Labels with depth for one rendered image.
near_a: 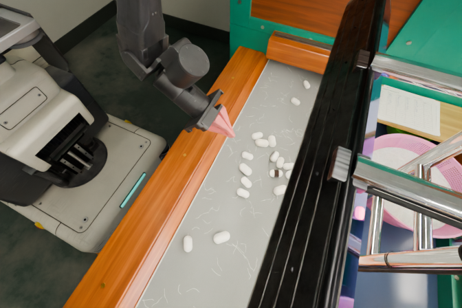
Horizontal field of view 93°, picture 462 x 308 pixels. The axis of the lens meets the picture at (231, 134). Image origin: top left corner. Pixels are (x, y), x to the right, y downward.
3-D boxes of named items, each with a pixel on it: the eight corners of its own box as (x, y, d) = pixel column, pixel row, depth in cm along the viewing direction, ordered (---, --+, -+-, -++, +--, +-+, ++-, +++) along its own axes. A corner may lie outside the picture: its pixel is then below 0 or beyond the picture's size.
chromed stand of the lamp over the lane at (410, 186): (262, 240, 55) (333, 181, 17) (286, 172, 65) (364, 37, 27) (338, 277, 51) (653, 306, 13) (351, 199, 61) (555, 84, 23)
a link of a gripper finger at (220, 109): (247, 126, 49) (216, 97, 45) (234, 152, 46) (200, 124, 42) (229, 131, 54) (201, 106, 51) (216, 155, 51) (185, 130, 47)
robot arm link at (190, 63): (152, 38, 45) (119, 57, 40) (174, 1, 36) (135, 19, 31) (191, 84, 48) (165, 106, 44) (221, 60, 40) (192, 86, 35)
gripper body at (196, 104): (226, 93, 47) (201, 69, 44) (203, 129, 42) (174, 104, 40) (210, 102, 52) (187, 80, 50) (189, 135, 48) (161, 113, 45)
